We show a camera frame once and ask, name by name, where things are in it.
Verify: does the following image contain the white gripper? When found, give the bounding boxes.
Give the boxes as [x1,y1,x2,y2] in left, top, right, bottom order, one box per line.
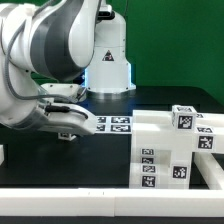
[40,103,97,136]

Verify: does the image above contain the white chair back frame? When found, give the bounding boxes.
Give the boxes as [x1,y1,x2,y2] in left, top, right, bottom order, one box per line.
[129,107,224,190]

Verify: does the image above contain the white marker cube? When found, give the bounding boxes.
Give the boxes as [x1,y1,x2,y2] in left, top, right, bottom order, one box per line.
[172,105,197,131]
[58,133,76,141]

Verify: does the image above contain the white chair seat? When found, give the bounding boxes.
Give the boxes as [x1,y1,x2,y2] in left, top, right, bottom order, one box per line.
[131,125,194,167]

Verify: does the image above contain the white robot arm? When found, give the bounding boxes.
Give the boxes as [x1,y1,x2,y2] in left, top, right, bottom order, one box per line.
[0,0,135,136]

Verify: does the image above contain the white piece at left edge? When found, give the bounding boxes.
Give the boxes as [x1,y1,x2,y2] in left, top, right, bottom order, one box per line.
[0,145,4,166]

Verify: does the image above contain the white marker base plate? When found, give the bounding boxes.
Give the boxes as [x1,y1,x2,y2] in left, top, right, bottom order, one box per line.
[96,116,132,134]

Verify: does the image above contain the white L-shaped wall fence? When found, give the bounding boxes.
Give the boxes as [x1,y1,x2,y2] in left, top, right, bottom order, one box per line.
[0,153,224,217]

